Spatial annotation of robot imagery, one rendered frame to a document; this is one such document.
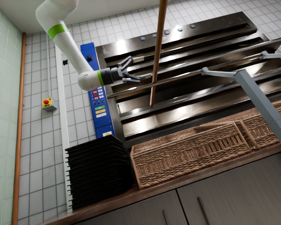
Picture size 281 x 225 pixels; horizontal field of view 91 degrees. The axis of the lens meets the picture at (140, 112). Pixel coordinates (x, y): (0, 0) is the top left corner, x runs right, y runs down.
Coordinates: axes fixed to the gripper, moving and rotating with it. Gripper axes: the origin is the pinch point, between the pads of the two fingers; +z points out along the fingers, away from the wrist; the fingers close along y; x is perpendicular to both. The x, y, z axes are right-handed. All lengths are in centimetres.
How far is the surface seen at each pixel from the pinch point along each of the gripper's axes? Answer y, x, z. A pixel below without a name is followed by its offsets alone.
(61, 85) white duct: -47, -51, -75
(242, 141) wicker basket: 56, -3, 32
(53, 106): -22, -47, -81
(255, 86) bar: 35, 8, 44
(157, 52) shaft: 1.4, 10.2, 6.2
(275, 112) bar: 49, 8, 44
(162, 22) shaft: 1.6, 26.4, 6.8
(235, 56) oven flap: -19, -40, 100
